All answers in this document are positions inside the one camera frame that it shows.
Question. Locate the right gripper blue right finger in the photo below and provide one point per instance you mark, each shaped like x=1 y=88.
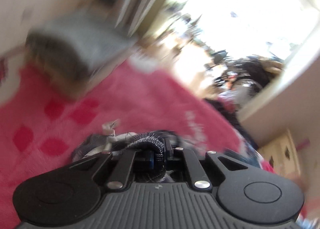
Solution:
x=183 y=165

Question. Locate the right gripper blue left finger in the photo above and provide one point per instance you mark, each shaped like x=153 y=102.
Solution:
x=128 y=164

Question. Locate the black white plaid shirt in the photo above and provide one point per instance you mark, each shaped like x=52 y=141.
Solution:
x=152 y=141

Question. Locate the cream bedside cabinet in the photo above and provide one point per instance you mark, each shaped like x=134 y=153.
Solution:
x=281 y=154

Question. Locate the pink floral bed blanket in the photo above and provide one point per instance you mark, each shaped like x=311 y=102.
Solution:
x=40 y=128

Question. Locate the black wheelchair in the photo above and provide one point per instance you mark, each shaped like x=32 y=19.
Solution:
x=242 y=78

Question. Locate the folded grey garment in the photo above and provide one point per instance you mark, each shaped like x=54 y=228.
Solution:
x=78 y=44

